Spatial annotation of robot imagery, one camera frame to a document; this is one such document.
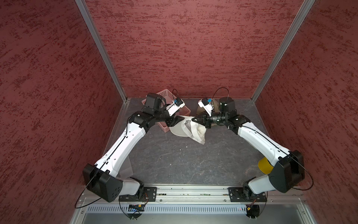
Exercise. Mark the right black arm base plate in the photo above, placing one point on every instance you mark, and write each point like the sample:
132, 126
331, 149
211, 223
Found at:
244, 195

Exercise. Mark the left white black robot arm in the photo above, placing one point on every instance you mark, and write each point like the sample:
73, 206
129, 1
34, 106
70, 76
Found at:
101, 178

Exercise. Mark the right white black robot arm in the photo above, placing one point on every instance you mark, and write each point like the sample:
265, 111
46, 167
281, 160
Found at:
288, 166

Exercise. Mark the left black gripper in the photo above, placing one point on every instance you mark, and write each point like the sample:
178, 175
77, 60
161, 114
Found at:
172, 121

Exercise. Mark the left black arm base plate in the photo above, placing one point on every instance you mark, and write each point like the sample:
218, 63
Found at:
146, 194

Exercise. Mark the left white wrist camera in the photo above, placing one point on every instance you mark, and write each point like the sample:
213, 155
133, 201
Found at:
173, 108

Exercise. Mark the pink plastic basket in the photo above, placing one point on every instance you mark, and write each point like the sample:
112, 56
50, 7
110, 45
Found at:
169, 96

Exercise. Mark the aluminium front rail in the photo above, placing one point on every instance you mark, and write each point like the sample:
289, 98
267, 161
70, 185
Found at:
214, 194

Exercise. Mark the beige baseball cap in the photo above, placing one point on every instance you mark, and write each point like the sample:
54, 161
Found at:
214, 107

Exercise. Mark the yellow pencil cup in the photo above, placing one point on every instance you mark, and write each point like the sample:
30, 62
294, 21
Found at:
265, 166

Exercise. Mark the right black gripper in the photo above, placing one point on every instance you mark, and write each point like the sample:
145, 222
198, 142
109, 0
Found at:
204, 121

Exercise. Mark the white pink baseball cap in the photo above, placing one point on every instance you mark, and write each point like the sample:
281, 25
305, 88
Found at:
188, 128

